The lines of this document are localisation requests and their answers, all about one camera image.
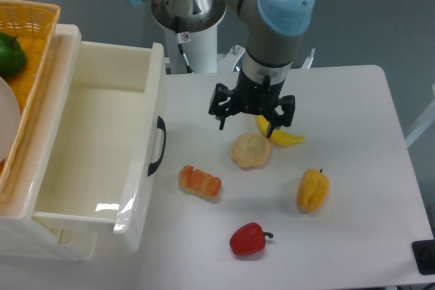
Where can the green bell pepper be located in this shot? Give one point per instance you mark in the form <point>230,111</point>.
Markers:
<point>13,59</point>

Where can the orange woven basket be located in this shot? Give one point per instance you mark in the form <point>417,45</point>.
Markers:
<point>34,24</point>

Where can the round beige bread bun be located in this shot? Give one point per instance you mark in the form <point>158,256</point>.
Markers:
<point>250,150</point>

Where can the white plastic drawer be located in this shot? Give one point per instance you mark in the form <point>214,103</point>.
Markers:
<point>96,180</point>

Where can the yellow banana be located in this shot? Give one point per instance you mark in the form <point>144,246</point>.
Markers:
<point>278,137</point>

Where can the white frame leg right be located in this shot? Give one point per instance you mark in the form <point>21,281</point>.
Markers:
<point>420,125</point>

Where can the yellow bell pepper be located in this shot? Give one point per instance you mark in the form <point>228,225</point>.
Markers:
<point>313,189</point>

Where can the black drawer handle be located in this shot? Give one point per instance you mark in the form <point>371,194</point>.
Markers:
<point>160,146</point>

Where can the white drawer cabinet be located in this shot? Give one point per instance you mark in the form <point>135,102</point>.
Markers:
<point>21,234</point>

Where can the white metal frame bracket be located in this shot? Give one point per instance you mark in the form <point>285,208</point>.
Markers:
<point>231,61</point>

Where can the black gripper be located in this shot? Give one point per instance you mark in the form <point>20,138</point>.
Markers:
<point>254,97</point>

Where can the white round plate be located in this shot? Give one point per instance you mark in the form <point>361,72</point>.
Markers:
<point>9,118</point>

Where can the orange square bread loaf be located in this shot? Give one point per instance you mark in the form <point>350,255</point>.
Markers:
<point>199,183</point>

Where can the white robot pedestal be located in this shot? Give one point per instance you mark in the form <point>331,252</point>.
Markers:
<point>198,48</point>

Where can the red bell pepper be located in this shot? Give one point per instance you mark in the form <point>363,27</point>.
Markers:
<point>249,239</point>

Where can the black device at corner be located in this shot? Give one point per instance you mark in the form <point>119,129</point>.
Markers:
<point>424,254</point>

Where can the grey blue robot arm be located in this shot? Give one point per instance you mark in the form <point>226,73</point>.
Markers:
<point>275,30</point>

